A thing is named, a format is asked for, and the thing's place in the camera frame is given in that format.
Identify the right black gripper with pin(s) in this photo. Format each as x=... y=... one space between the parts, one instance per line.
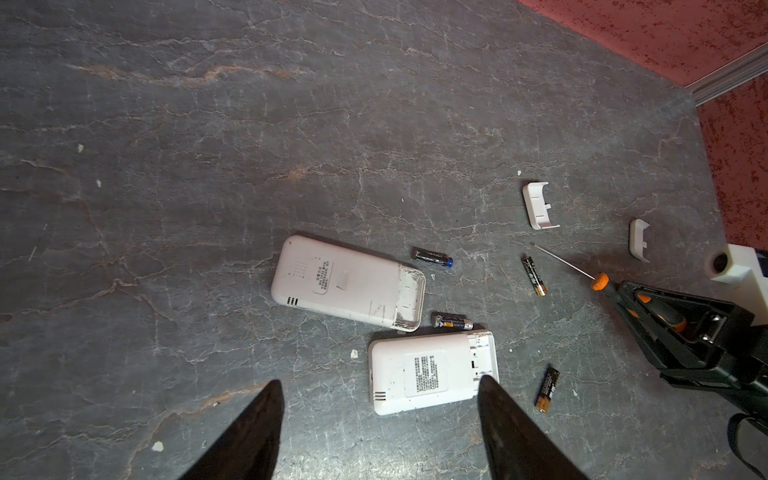
x=701 y=344

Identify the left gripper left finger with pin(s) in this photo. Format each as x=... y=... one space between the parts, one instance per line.
x=249 y=447

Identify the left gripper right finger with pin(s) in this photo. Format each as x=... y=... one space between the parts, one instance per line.
x=515 y=447

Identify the black orange AAA battery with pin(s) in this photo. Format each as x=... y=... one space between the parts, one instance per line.
x=547 y=388

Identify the orange black screwdriver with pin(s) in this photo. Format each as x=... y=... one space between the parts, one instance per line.
x=606 y=285

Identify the white battery cover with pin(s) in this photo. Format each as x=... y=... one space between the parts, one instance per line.
x=636 y=241
x=536 y=206

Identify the black gold AAA battery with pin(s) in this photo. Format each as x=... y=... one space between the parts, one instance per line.
x=535 y=279

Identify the white remote orange button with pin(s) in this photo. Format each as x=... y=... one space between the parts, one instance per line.
x=329 y=279

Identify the black blue AAA battery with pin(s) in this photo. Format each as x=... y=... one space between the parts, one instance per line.
x=432 y=257

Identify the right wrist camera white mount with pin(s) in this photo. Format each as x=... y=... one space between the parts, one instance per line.
x=743 y=271

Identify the right aluminium corner post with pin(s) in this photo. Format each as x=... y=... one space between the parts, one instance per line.
x=745 y=68

